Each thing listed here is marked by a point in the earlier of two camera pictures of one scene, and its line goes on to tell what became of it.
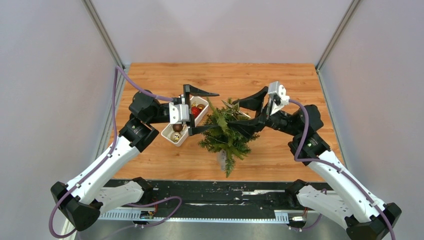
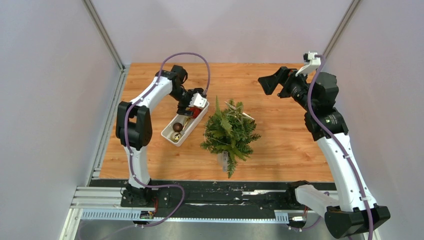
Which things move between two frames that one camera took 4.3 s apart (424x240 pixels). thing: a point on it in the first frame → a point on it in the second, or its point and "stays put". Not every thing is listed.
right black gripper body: [266, 112] → [294, 87]
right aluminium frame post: [337, 34] stays put
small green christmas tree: [228, 144] stays put
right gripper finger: [254, 102] → [269, 83]
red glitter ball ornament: [195, 111] stays put
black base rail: [225, 195] stays put
